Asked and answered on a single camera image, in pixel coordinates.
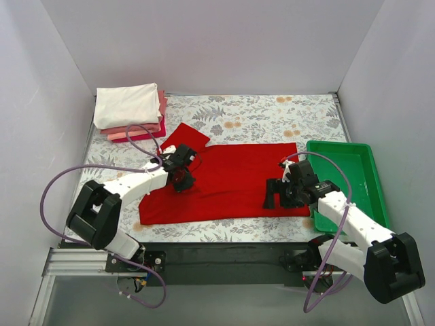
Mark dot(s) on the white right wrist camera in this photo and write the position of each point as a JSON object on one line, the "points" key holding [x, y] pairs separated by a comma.
{"points": [[285, 165]]}

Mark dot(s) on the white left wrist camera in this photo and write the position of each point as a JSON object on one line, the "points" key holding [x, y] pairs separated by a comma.
{"points": [[167, 151]]}

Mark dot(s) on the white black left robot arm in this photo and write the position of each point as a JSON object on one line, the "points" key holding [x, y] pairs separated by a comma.
{"points": [[95, 214]]}

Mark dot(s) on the folded white t shirt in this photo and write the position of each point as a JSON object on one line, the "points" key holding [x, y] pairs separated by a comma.
{"points": [[122, 106]]}

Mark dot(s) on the floral patterned table cloth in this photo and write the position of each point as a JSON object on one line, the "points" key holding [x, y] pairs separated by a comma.
{"points": [[225, 120]]}

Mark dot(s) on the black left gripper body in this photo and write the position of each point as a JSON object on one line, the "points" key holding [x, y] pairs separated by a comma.
{"points": [[183, 181]]}

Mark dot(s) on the red t shirt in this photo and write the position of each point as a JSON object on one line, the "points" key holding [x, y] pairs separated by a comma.
{"points": [[230, 182]]}

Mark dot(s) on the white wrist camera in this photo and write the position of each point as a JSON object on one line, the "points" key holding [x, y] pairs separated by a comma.
{"points": [[285, 165], [167, 151]]}

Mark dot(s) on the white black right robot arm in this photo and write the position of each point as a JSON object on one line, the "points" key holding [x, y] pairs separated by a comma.
{"points": [[386, 262]]}

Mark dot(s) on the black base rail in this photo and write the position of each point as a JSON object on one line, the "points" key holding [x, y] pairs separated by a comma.
{"points": [[231, 263]]}

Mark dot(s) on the aluminium frame rail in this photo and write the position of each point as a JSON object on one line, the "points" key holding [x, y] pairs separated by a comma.
{"points": [[75, 289]]}

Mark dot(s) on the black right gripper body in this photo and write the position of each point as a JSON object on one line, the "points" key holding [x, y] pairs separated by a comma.
{"points": [[276, 191]]}

